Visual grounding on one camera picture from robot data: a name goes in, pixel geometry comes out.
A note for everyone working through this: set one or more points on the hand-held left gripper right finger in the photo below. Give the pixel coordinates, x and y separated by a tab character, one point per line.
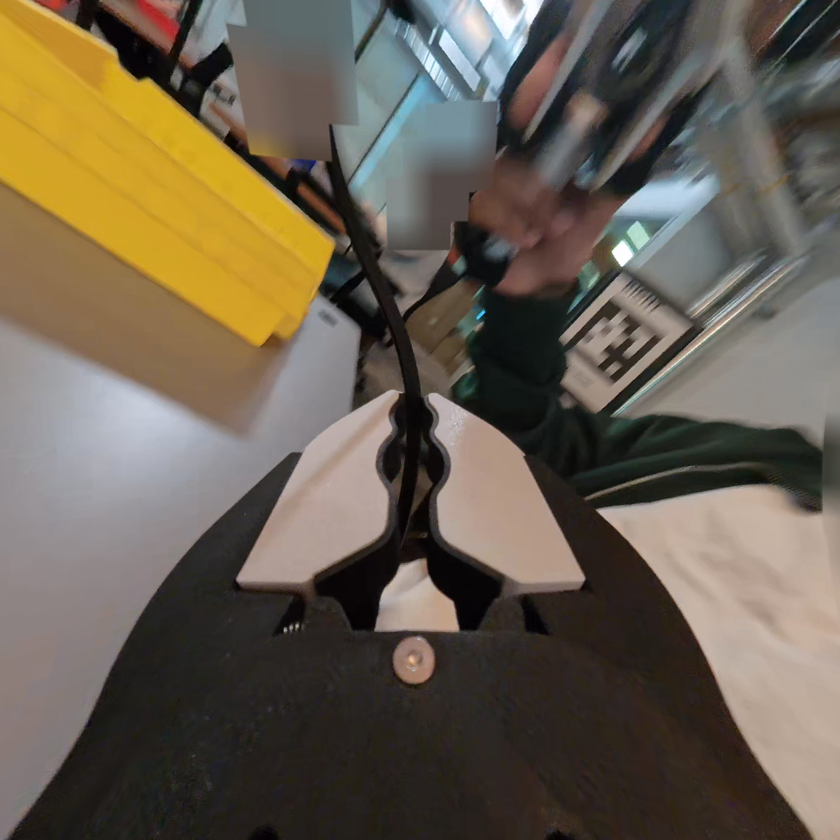
499	512

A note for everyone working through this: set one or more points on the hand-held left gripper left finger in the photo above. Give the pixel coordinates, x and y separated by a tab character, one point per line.
328	512

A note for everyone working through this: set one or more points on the yellow plastic bin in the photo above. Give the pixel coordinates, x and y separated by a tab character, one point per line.
131	197

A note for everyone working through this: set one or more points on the person's right forearm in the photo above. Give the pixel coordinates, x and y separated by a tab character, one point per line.
518	348

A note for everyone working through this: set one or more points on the person's right hand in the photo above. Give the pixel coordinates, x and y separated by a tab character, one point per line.
551	223

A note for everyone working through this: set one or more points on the framed marker sign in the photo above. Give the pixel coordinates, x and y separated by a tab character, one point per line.
623	341

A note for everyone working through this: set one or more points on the white garment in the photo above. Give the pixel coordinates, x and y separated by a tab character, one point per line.
754	590

